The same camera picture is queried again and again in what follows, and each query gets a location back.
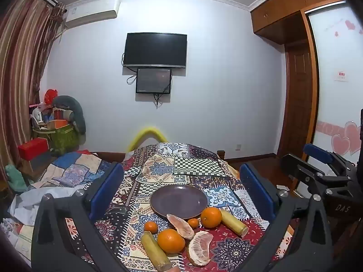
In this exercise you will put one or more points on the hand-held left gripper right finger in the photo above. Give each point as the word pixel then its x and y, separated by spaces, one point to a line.
pixel 256 192

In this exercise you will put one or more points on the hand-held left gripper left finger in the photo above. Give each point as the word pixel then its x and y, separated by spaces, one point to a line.
pixel 106 192

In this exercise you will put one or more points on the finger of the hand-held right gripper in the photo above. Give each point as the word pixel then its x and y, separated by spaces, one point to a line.
pixel 314 150
pixel 303 172

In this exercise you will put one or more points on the yellow sugarcane piece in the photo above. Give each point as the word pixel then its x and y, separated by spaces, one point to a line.
pixel 154 250
pixel 234 223

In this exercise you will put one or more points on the large orange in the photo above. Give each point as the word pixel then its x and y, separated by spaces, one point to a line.
pixel 211 217
pixel 171 240

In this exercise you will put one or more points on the small tangerine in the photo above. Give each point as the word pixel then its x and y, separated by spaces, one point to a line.
pixel 193 222

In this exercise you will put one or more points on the dark purple plate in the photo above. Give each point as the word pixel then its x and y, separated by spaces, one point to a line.
pixel 178 201

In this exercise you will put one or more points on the peeled pomelo segment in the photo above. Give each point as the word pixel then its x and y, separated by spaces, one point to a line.
pixel 200 248
pixel 180 226

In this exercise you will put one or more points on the patterned patchwork cloth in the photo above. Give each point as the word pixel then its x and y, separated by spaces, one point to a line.
pixel 170 167

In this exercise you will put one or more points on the pale crumpled sheet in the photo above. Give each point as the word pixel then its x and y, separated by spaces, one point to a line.
pixel 31 201

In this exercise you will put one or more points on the red and white sticker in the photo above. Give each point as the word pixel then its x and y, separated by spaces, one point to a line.
pixel 341 75

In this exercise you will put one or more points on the orange cardboard box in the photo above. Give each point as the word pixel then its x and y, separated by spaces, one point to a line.
pixel 58 124

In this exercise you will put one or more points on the red box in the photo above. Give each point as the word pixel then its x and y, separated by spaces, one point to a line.
pixel 32 148

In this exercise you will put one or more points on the teal plush toy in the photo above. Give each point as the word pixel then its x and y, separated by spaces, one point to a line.
pixel 15 178

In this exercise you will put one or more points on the scattered papers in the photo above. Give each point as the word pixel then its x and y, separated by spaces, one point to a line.
pixel 11 229

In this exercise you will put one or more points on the red plastic bag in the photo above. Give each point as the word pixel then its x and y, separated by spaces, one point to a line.
pixel 51 96

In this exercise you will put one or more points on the wooden overhead cabinets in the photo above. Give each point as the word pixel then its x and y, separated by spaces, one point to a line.
pixel 283 8

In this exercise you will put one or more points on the striped brown curtain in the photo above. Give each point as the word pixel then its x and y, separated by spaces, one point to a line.
pixel 22 62

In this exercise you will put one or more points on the white air conditioner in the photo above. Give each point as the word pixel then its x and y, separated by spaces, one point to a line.
pixel 93 12

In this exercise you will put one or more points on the white wall outlet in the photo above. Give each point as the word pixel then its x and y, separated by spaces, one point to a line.
pixel 239 146

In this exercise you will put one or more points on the small black wall monitor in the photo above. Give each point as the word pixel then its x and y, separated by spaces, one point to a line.
pixel 153 80

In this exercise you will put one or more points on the black wall television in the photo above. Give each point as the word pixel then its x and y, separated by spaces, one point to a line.
pixel 155 49

